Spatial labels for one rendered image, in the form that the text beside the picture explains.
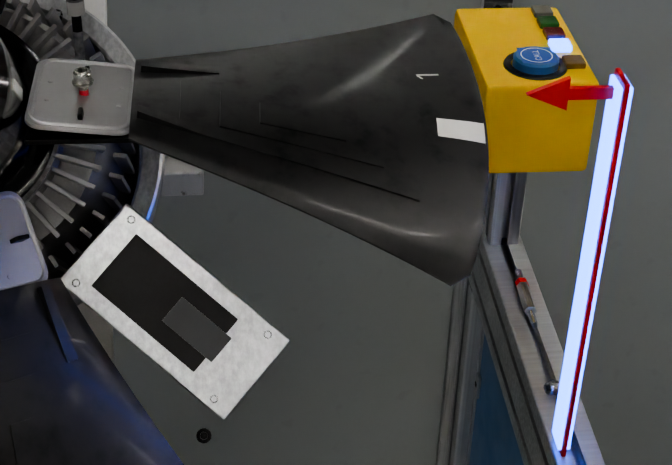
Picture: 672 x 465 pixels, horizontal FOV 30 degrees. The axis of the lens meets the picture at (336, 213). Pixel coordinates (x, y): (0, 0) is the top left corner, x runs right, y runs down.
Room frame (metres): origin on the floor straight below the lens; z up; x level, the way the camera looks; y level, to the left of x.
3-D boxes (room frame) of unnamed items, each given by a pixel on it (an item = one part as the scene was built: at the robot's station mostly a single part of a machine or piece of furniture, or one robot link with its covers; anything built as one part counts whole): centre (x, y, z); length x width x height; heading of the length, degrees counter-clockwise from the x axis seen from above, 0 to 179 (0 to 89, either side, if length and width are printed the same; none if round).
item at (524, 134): (1.03, -0.17, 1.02); 0.16 x 0.10 x 0.11; 6
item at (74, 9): (0.70, 0.16, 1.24); 0.01 x 0.01 x 0.05
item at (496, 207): (1.03, -0.16, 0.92); 0.03 x 0.03 x 0.12; 6
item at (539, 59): (0.99, -0.17, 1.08); 0.04 x 0.04 x 0.02
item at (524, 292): (0.92, -0.18, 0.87); 0.08 x 0.01 x 0.01; 4
